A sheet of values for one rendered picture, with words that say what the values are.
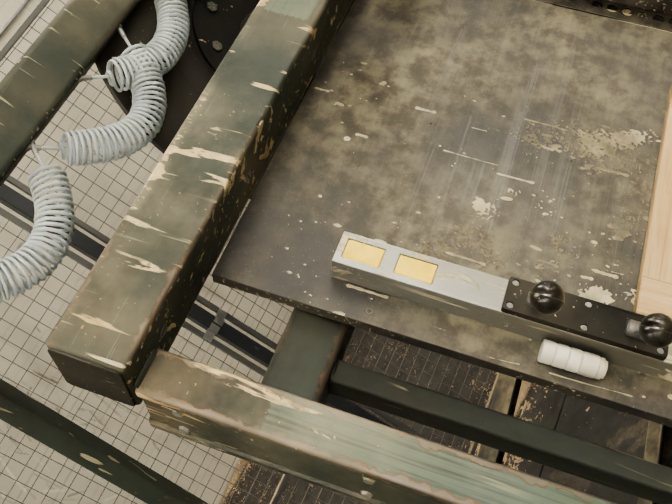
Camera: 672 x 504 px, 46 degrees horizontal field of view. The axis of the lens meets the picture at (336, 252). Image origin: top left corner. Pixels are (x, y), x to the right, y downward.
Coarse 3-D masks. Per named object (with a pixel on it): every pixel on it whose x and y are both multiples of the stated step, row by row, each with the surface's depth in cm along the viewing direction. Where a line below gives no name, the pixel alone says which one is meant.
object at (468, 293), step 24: (360, 240) 104; (336, 264) 102; (360, 264) 101; (384, 264) 102; (456, 264) 102; (384, 288) 103; (408, 288) 101; (432, 288) 100; (456, 288) 100; (480, 288) 100; (504, 288) 100; (456, 312) 101; (480, 312) 100; (528, 336) 100; (552, 336) 98; (576, 336) 97; (624, 360) 97; (648, 360) 95
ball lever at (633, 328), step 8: (632, 320) 95; (648, 320) 85; (656, 320) 84; (664, 320) 84; (632, 328) 95; (640, 328) 85; (648, 328) 84; (656, 328) 84; (664, 328) 84; (632, 336) 95; (640, 336) 86; (648, 336) 84; (656, 336) 84; (664, 336) 84; (648, 344) 85; (656, 344) 84; (664, 344) 84
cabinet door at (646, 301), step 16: (656, 176) 114; (656, 192) 112; (656, 208) 110; (656, 224) 108; (656, 240) 107; (656, 256) 105; (640, 272) 105; (656, 272) 104; (640, 288) 103; (656, 288) 103; (640, 304) 101; (656, 304) 101
